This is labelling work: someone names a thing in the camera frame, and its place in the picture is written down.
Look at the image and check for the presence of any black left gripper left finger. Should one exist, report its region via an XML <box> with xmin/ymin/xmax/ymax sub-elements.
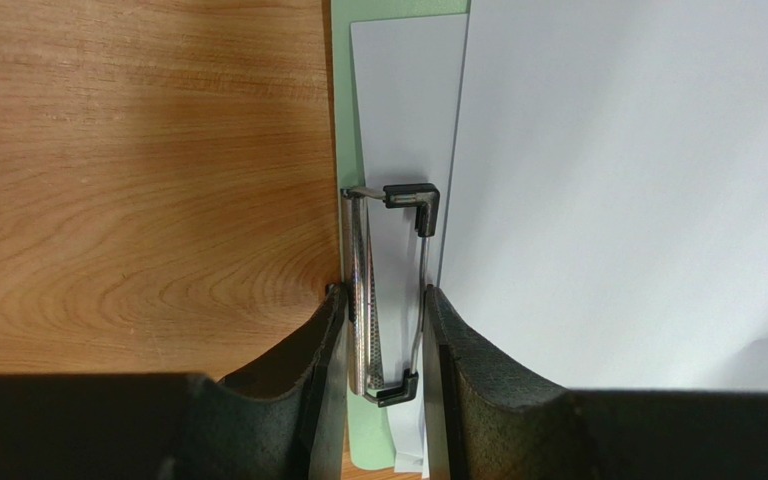
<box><xmin>0</xmin><ymin>284</ymin><xmax>347</xmax><ymax>479</ymax></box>

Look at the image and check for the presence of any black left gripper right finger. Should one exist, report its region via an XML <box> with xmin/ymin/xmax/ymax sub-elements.
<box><xmin>423</xmin><ymin>286</ymin><xmax>768</xmax><ymax>479</ymax></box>

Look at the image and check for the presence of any green clipboard folder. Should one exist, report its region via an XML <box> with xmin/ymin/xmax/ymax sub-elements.
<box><xmin>325</xmin><ymin>0</ymin><xmax>469</xmax><ymax>479</ymax></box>

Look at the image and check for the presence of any silver metal folder clip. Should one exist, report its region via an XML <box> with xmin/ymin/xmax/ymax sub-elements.
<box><xmin>340</xmin><ymin>183</ymin><xmax>441</xmax><ymax>408</ymax></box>

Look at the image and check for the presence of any white paper sheet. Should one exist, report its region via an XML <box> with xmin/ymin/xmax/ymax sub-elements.
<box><xmin>440</xmin><ymin>1</ymin><xmax>768</xmax><ymax>390</ymax></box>

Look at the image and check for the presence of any printed white document sheet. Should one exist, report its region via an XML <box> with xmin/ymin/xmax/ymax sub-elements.
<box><xmin>351</xmin><ymin>14</ymin><xmax>468</xmax><ymax>197</ymax></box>

